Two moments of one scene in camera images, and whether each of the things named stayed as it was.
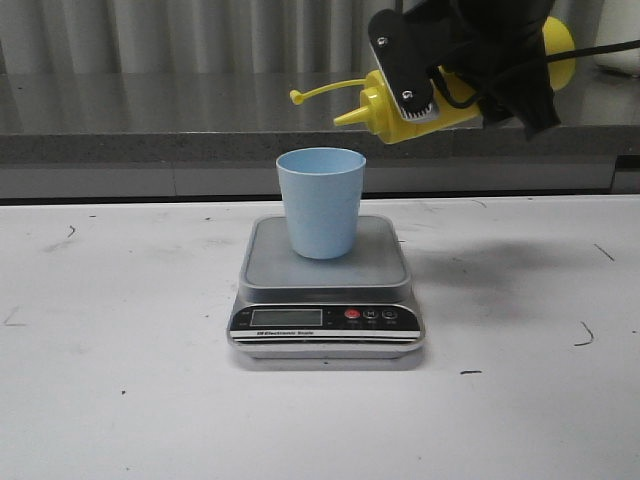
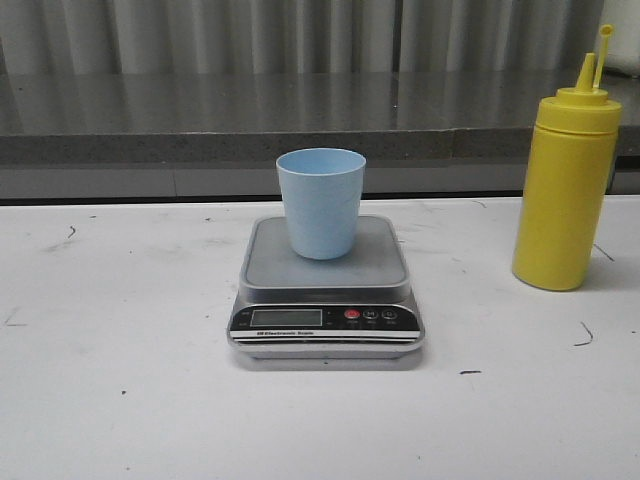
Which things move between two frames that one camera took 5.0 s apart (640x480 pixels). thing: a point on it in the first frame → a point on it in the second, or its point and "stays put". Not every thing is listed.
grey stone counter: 214,136 stays put
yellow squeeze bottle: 379,114 → 565,205
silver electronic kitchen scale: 352,307 stays put
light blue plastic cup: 322,189 stays put
